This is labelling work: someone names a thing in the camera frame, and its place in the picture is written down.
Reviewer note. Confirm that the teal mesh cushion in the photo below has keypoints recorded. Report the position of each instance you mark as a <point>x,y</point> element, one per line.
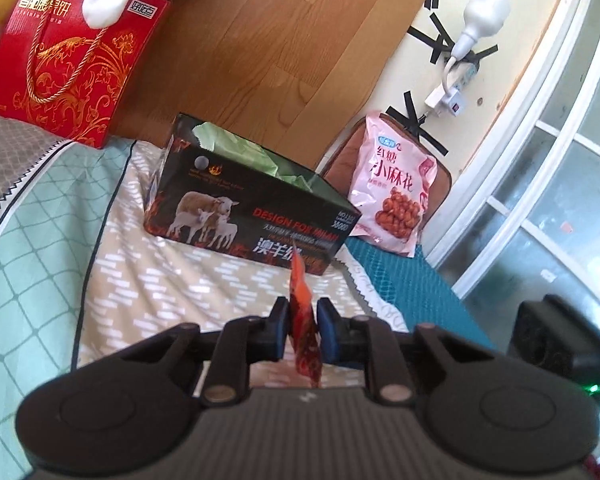
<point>416,290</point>

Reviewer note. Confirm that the red orange snack packet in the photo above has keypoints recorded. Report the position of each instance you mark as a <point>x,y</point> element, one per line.
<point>303,334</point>

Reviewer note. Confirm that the pink snack bag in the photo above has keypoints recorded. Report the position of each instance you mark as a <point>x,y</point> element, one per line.
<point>390,187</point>

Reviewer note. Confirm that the red gift box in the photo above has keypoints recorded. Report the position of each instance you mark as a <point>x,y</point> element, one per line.
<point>58,74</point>

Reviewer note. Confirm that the brown chair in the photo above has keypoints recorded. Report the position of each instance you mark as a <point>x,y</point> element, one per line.
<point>339,170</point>

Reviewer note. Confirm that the light green snack bag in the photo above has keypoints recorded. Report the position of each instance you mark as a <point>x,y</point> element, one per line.
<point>238,149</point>

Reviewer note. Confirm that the black sheep printed box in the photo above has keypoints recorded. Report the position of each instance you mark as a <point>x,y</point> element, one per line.
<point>205,200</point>

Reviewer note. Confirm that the patterned bed quilt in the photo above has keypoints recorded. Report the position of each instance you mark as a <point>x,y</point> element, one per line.
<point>80,278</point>

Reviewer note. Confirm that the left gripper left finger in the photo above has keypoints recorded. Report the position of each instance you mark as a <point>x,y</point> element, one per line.
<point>241,343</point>

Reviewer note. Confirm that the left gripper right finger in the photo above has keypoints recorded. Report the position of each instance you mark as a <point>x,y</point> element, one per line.
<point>370,345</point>

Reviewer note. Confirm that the wooden headboard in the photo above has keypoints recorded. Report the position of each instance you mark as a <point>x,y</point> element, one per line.
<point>288,74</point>

